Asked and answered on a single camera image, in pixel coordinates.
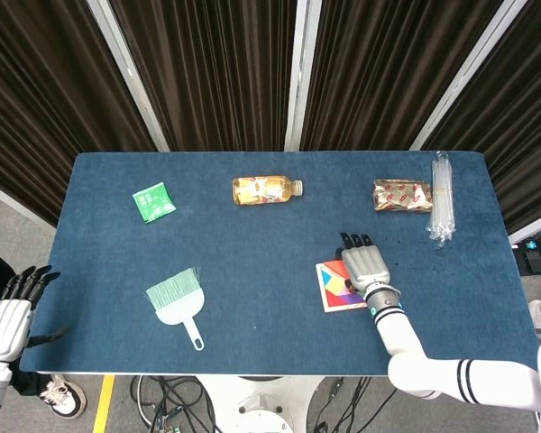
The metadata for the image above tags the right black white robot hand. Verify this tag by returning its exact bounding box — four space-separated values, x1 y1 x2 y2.
339 231 391 294

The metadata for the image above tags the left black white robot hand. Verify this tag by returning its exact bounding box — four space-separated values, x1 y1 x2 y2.
0 264 69 362

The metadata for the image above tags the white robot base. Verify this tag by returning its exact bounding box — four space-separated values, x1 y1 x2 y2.
197 374 335 433

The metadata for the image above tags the green bristle white hand brush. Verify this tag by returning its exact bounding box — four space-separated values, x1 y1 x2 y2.
144 267 206 352

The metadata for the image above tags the wooden tangram puzzle tray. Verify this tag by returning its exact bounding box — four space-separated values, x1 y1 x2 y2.
315 258 370 314

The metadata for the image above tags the gold foil wrapped package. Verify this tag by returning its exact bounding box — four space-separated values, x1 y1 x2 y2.
371 179 435 215

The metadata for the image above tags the white black sneaker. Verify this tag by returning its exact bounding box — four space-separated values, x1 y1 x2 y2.
39 373 88 419

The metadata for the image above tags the bundle of clear straws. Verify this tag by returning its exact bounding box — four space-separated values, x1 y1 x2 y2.
426 151 458 247

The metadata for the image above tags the blue felt table mat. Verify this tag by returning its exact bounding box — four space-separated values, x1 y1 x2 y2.
18 151 541 376

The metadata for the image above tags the long yellow floor tape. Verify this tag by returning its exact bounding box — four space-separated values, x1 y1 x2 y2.
92 374 116 433

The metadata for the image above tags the amber drink plastic bottle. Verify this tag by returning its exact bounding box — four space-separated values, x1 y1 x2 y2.
232 175 305 207

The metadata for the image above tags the black device with teal lights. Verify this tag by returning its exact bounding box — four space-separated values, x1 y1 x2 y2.
511 228 541 276

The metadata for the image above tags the green sachet packet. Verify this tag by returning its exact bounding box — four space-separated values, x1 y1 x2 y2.
132 181 178 225

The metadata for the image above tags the brown pleated curtain panel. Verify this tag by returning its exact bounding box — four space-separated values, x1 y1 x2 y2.
109 0 298 152
0 0 158 228
299 0 507 152
421 0 541 235

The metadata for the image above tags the black floor cable bundle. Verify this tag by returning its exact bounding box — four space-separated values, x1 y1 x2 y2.
130 374 220 433
310 376 398 433

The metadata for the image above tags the white partition frame post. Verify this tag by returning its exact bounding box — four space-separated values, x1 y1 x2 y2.
87 0 170 153
408 0 532 152
283 0 322 152

